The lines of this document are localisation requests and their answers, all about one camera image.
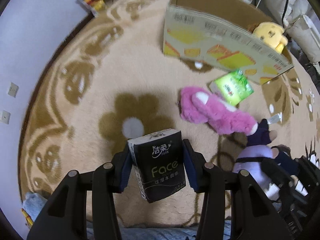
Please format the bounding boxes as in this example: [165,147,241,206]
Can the yellow dog plush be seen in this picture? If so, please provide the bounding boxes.
[248,22,288,54]

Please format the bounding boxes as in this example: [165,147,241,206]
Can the pink bunny plush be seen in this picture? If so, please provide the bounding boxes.
[180,87,258,135]

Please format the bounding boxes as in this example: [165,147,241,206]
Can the cardboard box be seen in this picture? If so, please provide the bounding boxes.
[163,0,293,85]

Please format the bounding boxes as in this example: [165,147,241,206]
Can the beige floral blanket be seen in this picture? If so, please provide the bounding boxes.
[17,0,320,230]

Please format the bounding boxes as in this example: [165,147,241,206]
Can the wall socket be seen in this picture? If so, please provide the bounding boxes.
[7,82,19,98]
[0,110,11,124]

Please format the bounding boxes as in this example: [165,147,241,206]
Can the green tissue pack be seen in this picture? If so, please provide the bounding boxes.
[208,69,254,106]

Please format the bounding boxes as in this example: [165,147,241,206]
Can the black Face tissue pack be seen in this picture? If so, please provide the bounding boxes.
[127,128,185,203]

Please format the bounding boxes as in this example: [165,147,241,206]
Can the plastic bag of toys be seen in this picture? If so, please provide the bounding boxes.
[77,0,106,16]

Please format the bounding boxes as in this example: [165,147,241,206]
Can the cream puffer coat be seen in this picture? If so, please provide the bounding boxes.
[264,0,319,66]

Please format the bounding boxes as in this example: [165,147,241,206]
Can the purple haired doll plush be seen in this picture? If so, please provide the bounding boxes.
[233,119,297,201]

